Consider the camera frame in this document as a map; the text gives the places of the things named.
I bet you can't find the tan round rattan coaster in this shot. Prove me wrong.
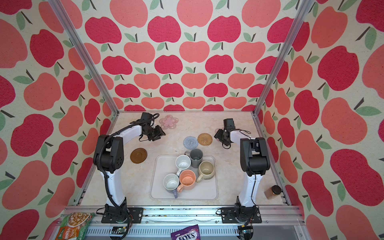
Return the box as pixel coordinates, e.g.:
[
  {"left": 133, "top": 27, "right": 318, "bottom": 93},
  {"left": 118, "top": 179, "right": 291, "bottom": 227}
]
[{"left": 197, "top": 133, "right": 213, "bottom": 146}]

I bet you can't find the aluminium front rail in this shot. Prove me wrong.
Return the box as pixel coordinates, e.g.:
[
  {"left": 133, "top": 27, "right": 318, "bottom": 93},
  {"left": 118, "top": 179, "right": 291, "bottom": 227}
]
[{"left": 50, "top": 205, "right": 310, "bottom": 240}]

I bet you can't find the aluminium frame post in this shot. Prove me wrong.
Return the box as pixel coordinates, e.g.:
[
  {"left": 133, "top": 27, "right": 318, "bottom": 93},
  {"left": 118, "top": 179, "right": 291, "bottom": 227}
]
[
  {"left": 253, "top": 0, "right": 314, "bottom": 116},
  {"left": 48, "top": 1, "right": 120, "bottom": 117}
]

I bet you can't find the left aluminium frame post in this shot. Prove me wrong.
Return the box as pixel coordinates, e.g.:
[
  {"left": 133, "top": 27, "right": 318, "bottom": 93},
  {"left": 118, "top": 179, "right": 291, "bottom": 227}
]
[{"left": 48, "top": 1, "right": 120, "bottom": 117}]

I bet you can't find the white mug upper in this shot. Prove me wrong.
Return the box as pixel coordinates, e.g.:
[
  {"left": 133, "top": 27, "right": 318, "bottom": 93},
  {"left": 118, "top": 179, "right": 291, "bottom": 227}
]
[{"left": 175, "top": 155, "right": 191, "bottom": 177}]

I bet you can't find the grey round woven coaster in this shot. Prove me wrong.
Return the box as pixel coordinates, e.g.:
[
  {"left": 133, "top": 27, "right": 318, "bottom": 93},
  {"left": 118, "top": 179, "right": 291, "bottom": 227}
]
[{"left": 183, "top": 136, "right": 199, "bottom": 150}]

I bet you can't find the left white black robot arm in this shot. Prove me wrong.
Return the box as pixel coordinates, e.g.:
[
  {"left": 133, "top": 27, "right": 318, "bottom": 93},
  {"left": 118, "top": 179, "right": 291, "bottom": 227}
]
[{"left": 93, "top": 113, "right": 165, "bottom": 225}]

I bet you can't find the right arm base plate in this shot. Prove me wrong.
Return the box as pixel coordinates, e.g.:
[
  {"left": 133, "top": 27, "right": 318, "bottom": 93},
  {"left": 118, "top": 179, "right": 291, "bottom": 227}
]
[{"left": 217, "top": 206, "right": 263, "bottom": 225}]

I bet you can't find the right aluminium frame post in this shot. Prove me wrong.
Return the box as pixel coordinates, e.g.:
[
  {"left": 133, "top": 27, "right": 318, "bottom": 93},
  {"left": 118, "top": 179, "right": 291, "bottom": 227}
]
[{"left": 253, "top": 0, "right": 314, "bottom": 116}]

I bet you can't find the black lid spice jar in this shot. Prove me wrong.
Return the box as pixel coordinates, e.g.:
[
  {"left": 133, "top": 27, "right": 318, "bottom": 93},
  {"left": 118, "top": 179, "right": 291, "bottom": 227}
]
[{"left": 264, "top": 185, "right": 282, "bottom": 200}]

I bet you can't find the orange mug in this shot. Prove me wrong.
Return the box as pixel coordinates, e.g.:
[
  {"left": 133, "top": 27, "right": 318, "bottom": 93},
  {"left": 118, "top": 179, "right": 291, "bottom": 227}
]
[{"left": 177, "top": 170, "right": 196, "bottom": 193}]

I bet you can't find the purple Fox's candy bag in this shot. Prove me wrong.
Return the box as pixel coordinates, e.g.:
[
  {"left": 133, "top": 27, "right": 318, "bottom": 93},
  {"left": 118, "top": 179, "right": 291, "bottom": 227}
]
[{"left": 171, "top": 225, "right": 201, "bottom": 240}]

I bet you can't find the pink flower coaster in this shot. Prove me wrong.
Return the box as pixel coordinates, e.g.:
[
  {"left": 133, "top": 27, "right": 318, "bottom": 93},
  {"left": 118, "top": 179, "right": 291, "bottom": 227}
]
[{"left": 159, "top": 115, "right": 179, "bottom": 130}]

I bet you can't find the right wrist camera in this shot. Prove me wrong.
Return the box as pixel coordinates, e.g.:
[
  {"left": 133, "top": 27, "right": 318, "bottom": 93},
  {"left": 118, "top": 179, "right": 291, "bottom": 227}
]
[{"left": 224, "top": 119, "right": 236, "bottom": 132}]

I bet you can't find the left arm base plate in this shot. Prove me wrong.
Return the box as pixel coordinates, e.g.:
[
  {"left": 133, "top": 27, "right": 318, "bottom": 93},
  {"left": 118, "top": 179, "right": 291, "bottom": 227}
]
[{"left": 101, "top": 205, "right": 144, "bottom": 224}]

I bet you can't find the beige mug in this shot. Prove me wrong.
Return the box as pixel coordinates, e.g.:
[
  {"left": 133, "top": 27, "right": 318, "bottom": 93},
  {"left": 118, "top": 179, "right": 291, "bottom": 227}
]
[{"left": 196, "top": 161, "right": 216, "bottom": 183}]

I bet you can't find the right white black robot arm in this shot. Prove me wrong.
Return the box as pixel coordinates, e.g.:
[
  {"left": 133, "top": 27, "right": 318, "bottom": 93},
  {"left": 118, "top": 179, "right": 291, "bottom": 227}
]
[{"left": 215, "top": 129, "right": 271, "bottom": 224}]

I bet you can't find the brown round wooden coaster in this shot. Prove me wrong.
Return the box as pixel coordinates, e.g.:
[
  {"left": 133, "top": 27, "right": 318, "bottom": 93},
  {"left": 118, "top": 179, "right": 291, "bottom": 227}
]
[{"left": 130, "top": 148, "right": 148, "bottom": 164}]

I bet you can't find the green snack bag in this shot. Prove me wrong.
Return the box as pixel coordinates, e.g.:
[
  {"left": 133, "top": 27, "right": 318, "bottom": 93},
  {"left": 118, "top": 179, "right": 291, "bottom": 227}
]
[{"left": 56, "top": 212, "right": 95, "bottom": 240}]

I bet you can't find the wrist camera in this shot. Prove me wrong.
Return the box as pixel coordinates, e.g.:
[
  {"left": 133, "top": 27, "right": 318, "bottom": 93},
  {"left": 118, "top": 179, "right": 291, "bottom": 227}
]
[
  {"left": 224, "top": 119, "right": 236, "bottom": 132},
  {"left": 140, "top": 113, "right": 154, "bottom": 126}
]

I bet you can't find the white plastic tray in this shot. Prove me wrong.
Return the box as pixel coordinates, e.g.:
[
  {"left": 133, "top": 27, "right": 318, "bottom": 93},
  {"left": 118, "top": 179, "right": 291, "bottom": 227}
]
[{"left": 150, "top": 155, "right": 219, "bottom": 201}]

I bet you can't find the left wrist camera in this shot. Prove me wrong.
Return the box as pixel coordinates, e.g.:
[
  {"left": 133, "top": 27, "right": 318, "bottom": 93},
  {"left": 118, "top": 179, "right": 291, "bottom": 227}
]
[{"left": 140, "top": 113, "right": 154, "bottom": 126}]

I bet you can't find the dark grey mug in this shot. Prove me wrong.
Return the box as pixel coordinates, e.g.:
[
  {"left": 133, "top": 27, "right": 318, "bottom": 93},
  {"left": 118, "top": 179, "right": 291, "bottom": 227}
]
[{"left": 185, "top": 149, "right": 204, "bottom": 168}]

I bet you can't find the white mug purple handle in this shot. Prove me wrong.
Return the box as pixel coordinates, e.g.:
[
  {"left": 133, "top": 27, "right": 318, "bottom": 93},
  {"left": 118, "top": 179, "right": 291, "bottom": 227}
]
[{"left": 163, "top": 174, "right": 180, "bottom": 199}]

